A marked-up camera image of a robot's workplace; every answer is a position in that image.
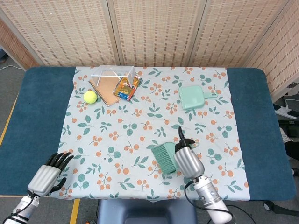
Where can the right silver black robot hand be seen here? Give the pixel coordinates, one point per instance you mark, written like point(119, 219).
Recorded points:
point(189, 161)

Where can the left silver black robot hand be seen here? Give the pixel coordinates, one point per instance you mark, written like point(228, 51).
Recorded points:
point(44, 177)

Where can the green plastic brush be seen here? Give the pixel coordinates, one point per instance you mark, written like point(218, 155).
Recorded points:
point(163, 156)

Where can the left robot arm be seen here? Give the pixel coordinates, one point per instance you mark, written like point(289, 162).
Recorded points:
point(23, 206)

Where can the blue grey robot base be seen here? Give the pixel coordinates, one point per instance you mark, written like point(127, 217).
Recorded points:
point(147, 212)

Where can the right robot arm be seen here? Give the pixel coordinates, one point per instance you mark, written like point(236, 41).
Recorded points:
point(210, 194)

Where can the mint green dustpan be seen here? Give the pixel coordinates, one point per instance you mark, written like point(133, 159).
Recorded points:
point(191, 98)

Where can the floral printed tablecloth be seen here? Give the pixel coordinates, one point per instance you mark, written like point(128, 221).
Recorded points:
point(140, 116)

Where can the black caster wheel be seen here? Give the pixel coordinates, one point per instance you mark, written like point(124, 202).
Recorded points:
point(268, 205)

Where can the yellow tennis ball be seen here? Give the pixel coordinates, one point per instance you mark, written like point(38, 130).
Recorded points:
point(90, 97)

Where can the colourful snack packet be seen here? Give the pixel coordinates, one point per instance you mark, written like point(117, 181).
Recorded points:
point(123, 90)

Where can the clear plastic box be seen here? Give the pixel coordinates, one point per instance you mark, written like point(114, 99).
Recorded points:
point(130, 74)

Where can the brown spiral notebook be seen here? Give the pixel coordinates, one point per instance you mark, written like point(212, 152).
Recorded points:
point(107, 91)

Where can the white power strip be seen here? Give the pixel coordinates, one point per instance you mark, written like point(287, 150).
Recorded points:
point(283, 110)

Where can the woven bamboo folding screen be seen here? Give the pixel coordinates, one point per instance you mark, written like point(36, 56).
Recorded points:
point(151, 30)

